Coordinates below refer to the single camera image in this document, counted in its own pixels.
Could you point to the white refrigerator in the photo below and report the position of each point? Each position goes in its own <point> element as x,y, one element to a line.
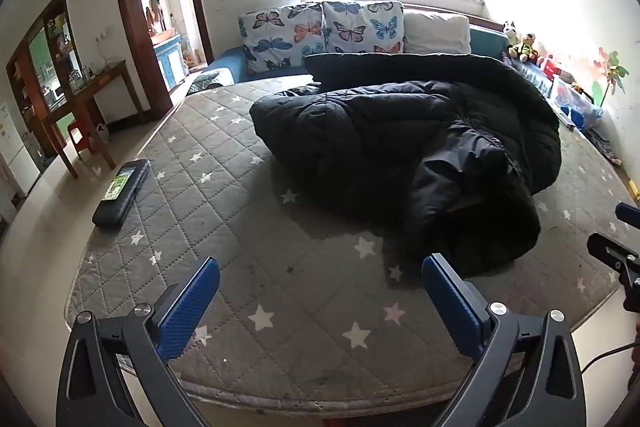
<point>15,157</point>

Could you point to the bear plush toy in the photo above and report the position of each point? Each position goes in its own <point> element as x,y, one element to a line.
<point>526,49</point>

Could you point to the wooden display cabinet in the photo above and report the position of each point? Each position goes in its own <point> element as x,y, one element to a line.
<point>45,72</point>

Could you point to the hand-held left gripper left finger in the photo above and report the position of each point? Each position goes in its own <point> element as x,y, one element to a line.
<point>192,302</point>

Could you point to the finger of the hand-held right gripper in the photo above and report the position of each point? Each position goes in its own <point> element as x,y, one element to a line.
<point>630,214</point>
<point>617,254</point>

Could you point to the grey star-print mattress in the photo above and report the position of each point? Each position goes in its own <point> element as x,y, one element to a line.
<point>240,227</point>

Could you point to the colourful pinwheel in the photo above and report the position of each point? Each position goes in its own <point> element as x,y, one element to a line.
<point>612,72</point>

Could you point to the butterfly print pillow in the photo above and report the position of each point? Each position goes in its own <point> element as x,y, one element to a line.
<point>362,27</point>
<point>280,37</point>
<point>225,64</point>

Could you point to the blue cabinet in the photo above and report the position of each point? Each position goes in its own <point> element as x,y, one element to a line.
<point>167,59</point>

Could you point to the white pillow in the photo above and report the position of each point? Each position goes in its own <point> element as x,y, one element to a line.
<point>435,32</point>

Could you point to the clear plastic storage box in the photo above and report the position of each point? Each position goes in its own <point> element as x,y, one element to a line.
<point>570,102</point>

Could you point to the brown door frame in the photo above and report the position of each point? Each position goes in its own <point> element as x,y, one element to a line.
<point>125,7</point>

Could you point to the red plastic stool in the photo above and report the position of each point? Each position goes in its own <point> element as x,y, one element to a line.
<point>80,139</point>

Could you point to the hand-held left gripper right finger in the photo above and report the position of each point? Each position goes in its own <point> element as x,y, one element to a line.
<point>450,302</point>

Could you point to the cow plush toy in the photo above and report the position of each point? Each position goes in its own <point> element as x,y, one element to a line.
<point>511,32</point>

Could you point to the black puffer jacket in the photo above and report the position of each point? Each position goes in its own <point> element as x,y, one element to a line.
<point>375,142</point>

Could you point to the wooden table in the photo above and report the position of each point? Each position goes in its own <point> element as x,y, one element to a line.
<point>107,79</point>

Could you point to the black case with green label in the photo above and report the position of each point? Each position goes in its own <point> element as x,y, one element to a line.
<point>120,202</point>

